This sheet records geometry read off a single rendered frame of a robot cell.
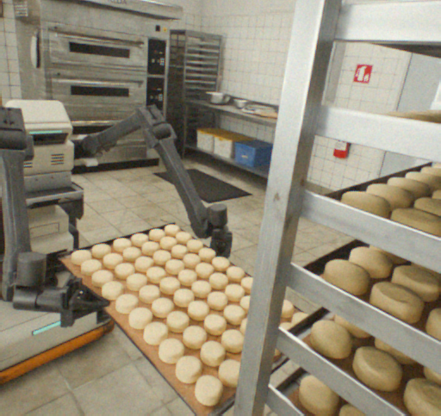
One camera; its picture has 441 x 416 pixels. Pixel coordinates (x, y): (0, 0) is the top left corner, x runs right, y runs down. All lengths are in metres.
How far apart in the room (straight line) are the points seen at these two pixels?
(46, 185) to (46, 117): 0.28
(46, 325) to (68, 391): 0.31
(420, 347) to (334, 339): 0.13
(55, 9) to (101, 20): 0.47
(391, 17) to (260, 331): 0.35
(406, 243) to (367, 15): 0.20
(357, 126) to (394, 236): 0.11
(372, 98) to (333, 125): 4.21
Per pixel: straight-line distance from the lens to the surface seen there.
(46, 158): 1.69
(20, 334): 1.95
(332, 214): 0.40
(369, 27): 0.39
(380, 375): 0.50
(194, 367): 0.80
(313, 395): 0.57
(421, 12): 0.37
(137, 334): 0.88
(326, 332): 0.52
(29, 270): 0.95
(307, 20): 0.38
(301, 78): 0.38
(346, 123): 0.39
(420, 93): 4.43
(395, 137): 0.37
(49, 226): 1.80
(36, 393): 2.06
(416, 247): 0.38
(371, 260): 0.52
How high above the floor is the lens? 1.46
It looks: 19 degrees down
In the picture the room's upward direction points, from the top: 6 degrees clockwise
